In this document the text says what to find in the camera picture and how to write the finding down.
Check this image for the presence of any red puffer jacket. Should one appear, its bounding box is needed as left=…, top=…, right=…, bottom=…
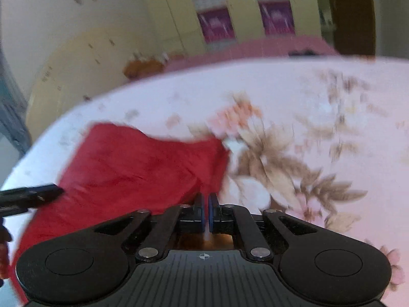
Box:
left=9, top=122, right=231, bottom=304

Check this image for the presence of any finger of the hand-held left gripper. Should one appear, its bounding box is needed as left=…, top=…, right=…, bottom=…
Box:
left=29, top=184, right=65, bottom=204

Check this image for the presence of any brown wooden door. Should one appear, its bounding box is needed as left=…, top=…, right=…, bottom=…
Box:
left=324, top=0, right=376, bottom=57

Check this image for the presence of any white floral bedsheet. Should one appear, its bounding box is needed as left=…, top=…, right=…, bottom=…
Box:
left=0, top=56, right=409, bottom=307

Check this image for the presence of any grey blue curtain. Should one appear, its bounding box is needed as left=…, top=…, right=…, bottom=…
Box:
left=0, top=51, right=33, bottom=155

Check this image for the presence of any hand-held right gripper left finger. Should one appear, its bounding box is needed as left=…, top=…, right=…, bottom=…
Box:
left=94, top=193, right=206, bottom=263

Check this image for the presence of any person's left hand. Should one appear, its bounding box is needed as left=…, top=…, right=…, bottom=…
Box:
left=0, top=217, right=13, bottom=288

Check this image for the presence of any pink bedspread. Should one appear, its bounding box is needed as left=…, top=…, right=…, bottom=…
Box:
left=163, top=35, right=342, bottom=71

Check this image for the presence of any cream cabinet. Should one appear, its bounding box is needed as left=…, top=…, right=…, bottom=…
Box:
left=26, top=28, right=192, bottom=132

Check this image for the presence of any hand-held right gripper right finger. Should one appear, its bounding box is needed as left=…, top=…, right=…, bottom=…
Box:
left=208, top=193, right=320, bottom=263

